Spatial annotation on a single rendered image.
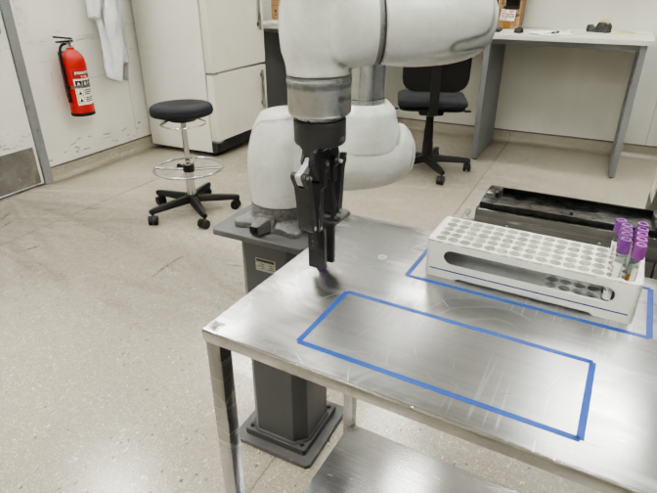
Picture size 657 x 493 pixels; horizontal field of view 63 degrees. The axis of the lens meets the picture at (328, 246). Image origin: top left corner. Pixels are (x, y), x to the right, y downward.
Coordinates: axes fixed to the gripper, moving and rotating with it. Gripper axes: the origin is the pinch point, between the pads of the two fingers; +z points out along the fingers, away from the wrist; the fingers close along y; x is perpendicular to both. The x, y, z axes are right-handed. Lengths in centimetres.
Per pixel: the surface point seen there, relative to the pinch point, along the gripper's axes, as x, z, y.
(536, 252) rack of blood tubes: -30.7, -1.5, 9.7
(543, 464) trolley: -38.1, 5.8, -22.4
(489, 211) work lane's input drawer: -17.1, 6.4, 41.3
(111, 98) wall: 297, 39, 207
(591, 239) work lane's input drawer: -37, 9, 42
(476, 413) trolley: -30.6, 4.7, -19.8
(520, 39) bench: 33, -1, 326
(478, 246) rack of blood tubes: -22.6, -1.0, 8.8
